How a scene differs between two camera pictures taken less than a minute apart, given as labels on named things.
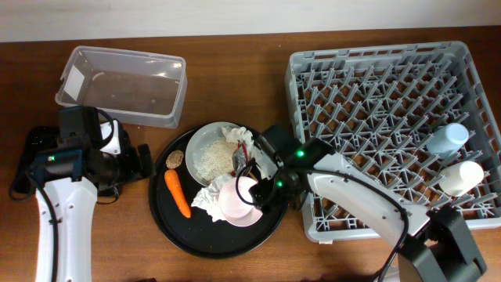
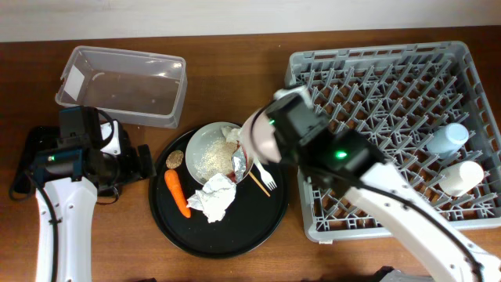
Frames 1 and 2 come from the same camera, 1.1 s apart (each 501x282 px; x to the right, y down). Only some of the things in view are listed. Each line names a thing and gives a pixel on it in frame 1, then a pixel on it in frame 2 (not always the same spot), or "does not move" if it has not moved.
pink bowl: (236, 202) -> (259, 137)
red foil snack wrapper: (239, 158) does not move
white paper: (208, 198) does not move
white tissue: (239, 134) does not move
